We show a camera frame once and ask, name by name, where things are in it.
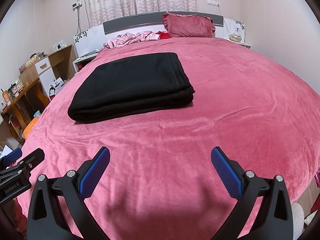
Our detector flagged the dark red ruffled pillow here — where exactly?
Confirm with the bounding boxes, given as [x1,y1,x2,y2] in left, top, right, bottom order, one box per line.
[162,12,215,38]

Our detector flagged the right white nightstand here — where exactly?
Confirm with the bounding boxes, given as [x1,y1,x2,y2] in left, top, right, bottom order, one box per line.
[232,41,252,50]

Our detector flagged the wooden desk with shelves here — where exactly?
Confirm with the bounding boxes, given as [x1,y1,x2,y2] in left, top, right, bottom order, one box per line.
[1,45,75,142]

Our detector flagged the left white nightstand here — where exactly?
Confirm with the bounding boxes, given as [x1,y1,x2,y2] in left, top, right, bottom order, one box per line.
[73,49,100,73]

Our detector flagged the white nightstand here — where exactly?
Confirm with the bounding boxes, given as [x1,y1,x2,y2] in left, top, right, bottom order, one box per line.
[232,41,252,50]
[73,49,100,73]

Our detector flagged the grey white headboard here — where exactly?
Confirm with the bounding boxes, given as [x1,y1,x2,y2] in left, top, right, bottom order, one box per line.
[74,11,245,57]

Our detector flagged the orange plastic stool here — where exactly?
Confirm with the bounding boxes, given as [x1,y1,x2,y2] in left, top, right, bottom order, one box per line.
[23,116,39,139]

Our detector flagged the white drawer cabinet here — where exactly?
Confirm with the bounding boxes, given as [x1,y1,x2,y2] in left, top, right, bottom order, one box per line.
[35,57,55,97]

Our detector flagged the pink patterned pajamas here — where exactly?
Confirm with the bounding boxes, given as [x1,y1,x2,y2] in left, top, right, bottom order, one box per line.
[103,31,160,49]

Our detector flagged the glass bedside lamp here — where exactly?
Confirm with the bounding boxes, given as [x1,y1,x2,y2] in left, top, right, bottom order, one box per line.
[229,23,242,43]

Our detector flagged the white appliance cardboard box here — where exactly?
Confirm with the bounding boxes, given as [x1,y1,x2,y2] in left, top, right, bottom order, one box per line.
[49,77,65,100]

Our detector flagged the red garment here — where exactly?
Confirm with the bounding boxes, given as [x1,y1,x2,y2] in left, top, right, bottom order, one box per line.
[156,31,171,40]

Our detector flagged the black pants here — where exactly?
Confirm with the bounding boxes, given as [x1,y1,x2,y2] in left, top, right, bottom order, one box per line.
[68,53,195,124]

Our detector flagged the white wall socket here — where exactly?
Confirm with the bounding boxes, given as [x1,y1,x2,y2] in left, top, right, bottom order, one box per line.
[207,0,220,7]

